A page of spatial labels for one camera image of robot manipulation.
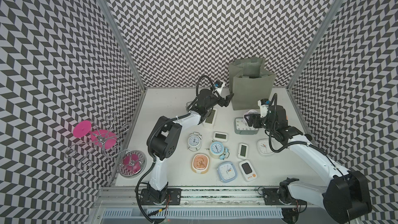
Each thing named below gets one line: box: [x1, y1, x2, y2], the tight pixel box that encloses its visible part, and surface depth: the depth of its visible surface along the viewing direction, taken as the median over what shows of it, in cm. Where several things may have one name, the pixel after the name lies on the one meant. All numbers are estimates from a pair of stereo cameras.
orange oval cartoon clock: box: [191, 152, 210, 175], surface depth 82 cm
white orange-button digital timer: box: [238, 159, 258, 182], surface depth 80 cm
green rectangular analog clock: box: [233, 117, 260, 135], surface depth 96 cm
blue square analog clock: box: [216, 161, 238, 184], surface depth 80 cm
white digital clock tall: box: [203, 107, 219, 130], surface depth 98 cm
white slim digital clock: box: [237, 143, 249, 160], surface depth 86 cm
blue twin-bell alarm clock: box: [205, 140, 230, 161], surface depth 86 cm
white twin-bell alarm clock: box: [187, 131, 203, 152], surface depth 88 cm
